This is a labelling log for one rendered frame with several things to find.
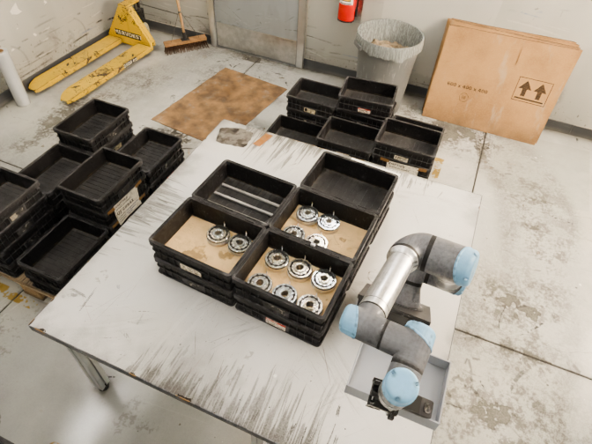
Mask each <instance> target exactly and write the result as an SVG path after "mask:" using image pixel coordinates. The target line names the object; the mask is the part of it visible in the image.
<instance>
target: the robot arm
mask: <svg viewBox="0 0 592 444"><path fill-rule="evenodd" d="M478 260H479V252H478V251H477V250H475V249H473V248H471V247H466V246H464V245H461V244H458V243H455V242H453V241H451V240H446V239H443V238H441V237H438V236H435V235H433V234H430V233H412V234H409V235H406V236H404V237H403V238H401V239H399V240H397V241H396V242H395V243H394V244H393V245H392V246H391V247H390V249H389V250H388V253H387V261H386V262H385V263H384V264H383V266H382V268H381V270H380V272H379V273H378V275H377V276H376V278H375V280H374V281H373V283H372V284H371V286H370V287H369V289H368V291H367V292H366V294H365V296H364V298H363V299H362V301H361V302H360V303H359V306H357V305H356V306H355V305H352V304H349V305H348V306H347V307H346V308H345V310H344V311H343V314H342V316H341V319H340V322H339V330H340V331H341V332H342V333H344V334H345V335H346V336H348V337H351V338H352V339H357V340H359V341H360V342H362V343H364V344H368V345H370V346H372V347H373V348H375V349H378V350H380V351H382V352H385V353H387V354H388V355H391V356H393V357H392V360H391V362H390V365H389V367H388V371H387V373H386V375H385V377H384V379H383V380H381V379H378V378H375V377H374V378H373V380H372V382H373V384H372V387H371V391H370V394H369V397H368V401H367V404H366V407H369V408H372V409H376V410H378V411H379V410H382V411H385V413H386V416H388V418H387V419H388V420H391V421H393V419H394V418H395V417H396V416H397V414H398V412H399V410H400V409H402V410H404V411H408V412H410V413H412V414H414V415H417V416H419V417H421V418H428V419H430V418H431V417H432V413H433V401H431V400H429V399H427V398H424V397H422V396H419V395H418V392H419V383H420V382H421V379H422V375H423V372H424V371H425V368H426V364H427V361H428V360H429V357H430V354H431V353H432V351H433V345H434V342H435V339H436V334H435V332H434V330H433V329H432V328H430V327H429V326H427V325H426V324H424V323H422V322H416V321H408V322H407V323H406V324H405V325H404V326H402V325H400V324H398V323H395V322H392V321H390V320H388V319H386V318H387V317H388V315H389V312H390V310H391V308H392V307H393V305H394V303H398V304H400V305H403V306H406V307H411V308H419V305H420V290H421V287H422V284H423V283H424V284H427V285H431V286H433V287H436V288H438V289H441V290H442V291H445V292H449V293H451V294H453V295H456V296H460V295H462V294H463V291H464V290H465V288H466V287H467V286H469V284H470V282H471V280H472V278H473V277H474V274H475V271H476V269H477V264H478Z"/></svg>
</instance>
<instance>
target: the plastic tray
mask: <svg viewBox="0 0 592 444"><path fill-rule="evenodd" d="M392 357H393V356H391V355H388V354H387V353H385V352H383V351H380V350H378V349H375V348H373V347H372V346H370V345H368V344H364V343H362V342H361V345H360V347H359V351H358V354H357V357H356V359H355V361H354V364H353V367H352V369H351V373H350V376H349V379H348V381H347V383H346V386H345V390H344V392H345V393H347V394H349V395H351V396H355V397H357V398H359V399H361V400H363V401H366V402H367V401H368V397H369V394H370V391H371V387H372V384H373V382H372V380H373V378H374V377H375V378H378V379H381V380H383V379H384V377H385V375H386V373H387V371H388V369H389V365H390V362H391V360H392ZM451 364H452V362H451V361H448V360H446V359H442V358H440V357H437V356H435V355H432V354H430V357H429V360H428V361H427V364H426V366H425V371H424V372H423V375H422V379H421V382H420V383H419V392H418V395H419V396H422V397H424V398H427V399H429V400H431V401H433V413H432V417H431V418H430V419H428V418H421V417H419V416H417V415H414V414H412V413H410V412H408V411H404V410H402V409H400V410H399V412H398V414H397V415H398V416H401V417H403V418H407V419H409V420H410V421H413V422H415V423H417V424H420V425H422V426H425V427H427V428H429V429H432V430H434V431H435V430H436V429H437V427H438V426H439V425H440V419H441V414H442V410H443V404H444V400H445V395H446V391H447V386H448V377H449V373H450V368H451Z"/></svg>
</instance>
